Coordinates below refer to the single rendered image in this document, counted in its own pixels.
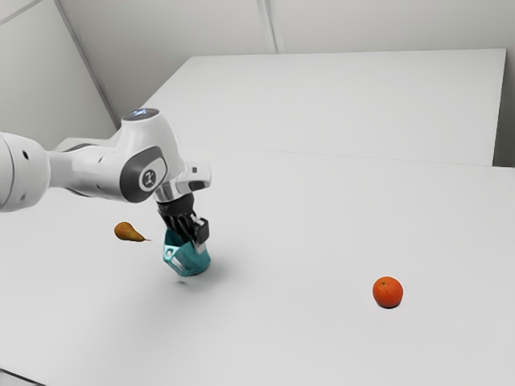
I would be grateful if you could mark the teal faceted mug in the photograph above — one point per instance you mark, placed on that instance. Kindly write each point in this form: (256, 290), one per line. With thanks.
(189, 259)

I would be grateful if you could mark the orange fruit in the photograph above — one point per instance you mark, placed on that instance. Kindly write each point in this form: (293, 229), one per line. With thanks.
(387, 292)

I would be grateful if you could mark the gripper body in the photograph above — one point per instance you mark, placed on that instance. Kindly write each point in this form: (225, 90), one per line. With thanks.
(177, 213)

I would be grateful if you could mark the brown pear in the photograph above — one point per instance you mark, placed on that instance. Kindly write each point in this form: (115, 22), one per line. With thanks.
(126, 232)

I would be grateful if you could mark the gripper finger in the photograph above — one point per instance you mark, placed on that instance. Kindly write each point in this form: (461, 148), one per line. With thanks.
(201, 234)

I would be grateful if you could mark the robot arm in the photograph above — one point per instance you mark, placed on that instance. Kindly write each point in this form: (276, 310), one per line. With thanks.
(145, 140)

